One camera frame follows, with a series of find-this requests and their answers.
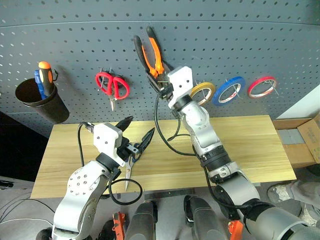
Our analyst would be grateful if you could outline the blue handled screwdriver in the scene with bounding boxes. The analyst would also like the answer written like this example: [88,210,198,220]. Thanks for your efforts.
[33,69,48,101]

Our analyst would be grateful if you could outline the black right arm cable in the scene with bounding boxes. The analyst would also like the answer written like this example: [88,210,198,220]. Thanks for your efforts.
[153,93,261,211]

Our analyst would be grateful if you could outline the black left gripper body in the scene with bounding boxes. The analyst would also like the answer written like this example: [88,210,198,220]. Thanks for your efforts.
[116,136,140,164]

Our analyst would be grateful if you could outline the thin floor cable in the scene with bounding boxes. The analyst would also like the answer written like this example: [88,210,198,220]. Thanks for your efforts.
[0,197,56,226]

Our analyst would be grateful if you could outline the orange and black pliers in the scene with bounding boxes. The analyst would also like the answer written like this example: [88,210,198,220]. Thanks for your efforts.
[132,25,167,86]

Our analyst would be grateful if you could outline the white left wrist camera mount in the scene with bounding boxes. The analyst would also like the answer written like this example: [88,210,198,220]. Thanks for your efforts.
[92,122,126,168]

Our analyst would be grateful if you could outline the dark rounded robot leg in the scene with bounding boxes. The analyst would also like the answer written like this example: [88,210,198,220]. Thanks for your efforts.
[124,199,159,240]
[183,194,227,240]

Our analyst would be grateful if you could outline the red handled scissors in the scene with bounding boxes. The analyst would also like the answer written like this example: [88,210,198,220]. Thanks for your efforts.
[95,71,131,112]

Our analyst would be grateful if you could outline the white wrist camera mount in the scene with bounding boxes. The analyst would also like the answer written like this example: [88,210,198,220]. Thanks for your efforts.
[166,65,194,110]
[92,122,126,168]

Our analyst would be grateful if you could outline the orange and black screwdriver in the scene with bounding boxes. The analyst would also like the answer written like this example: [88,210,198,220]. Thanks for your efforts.
[38,61,54,97]

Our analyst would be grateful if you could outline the brown cardboard box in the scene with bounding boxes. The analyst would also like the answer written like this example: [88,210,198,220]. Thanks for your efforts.
[272,116,320,169]

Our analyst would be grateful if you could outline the blue handled scissors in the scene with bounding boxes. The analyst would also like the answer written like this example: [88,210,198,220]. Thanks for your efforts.
[124,143,142,190]

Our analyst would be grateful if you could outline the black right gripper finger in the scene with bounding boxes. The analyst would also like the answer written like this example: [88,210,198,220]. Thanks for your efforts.
[146,73,164,95]
[162,59,176,75]

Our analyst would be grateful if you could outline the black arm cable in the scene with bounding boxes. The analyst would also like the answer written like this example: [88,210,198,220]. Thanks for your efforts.
[77,121,144,207]
[153,93,261,211]

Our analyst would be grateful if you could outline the black pegboard cup holder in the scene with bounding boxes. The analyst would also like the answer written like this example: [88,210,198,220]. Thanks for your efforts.
[14,69,70,124]

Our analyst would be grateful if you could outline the red tape roll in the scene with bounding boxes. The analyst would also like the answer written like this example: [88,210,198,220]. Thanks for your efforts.
[247,75,278,100]

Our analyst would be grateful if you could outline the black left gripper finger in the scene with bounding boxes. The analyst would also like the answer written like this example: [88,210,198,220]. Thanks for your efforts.
[135,127,156,158]
[115,115,134,133]

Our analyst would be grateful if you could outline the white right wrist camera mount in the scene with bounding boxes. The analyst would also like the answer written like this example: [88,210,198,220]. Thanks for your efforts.
[166,65,194,110]

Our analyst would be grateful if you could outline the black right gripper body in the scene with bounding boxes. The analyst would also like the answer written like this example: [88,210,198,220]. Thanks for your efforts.
[157,83,176,101]

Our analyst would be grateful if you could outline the metal pegboard hook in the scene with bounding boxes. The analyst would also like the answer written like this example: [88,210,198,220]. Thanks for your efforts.
[196,79,212,101]
[225,78,244,101]
[98,66,113,87]
[264,78,280,96]

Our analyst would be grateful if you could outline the grey perforated pegboard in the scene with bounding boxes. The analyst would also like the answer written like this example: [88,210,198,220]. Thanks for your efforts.
[0,0,320,139]

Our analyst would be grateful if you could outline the orange robot part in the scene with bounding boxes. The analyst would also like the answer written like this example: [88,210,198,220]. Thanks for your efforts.
[111,211,127,240]
[227,220,244,240]

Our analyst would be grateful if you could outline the yellow tape roll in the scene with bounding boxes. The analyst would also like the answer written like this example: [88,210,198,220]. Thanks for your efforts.
[190,81,217,107]

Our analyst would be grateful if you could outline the blue tape roll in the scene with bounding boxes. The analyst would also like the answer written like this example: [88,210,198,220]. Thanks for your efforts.
[211,76,247,107]

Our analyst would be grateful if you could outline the metal table edge bracket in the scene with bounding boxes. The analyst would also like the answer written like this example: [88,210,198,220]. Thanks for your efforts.
[144,188,196,201]

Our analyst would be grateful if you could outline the grey shoe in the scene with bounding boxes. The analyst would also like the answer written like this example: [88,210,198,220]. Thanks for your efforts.
[266,181,320,216]

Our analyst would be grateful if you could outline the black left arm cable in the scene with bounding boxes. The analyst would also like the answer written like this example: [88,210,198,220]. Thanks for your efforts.
[77,121,144,207]

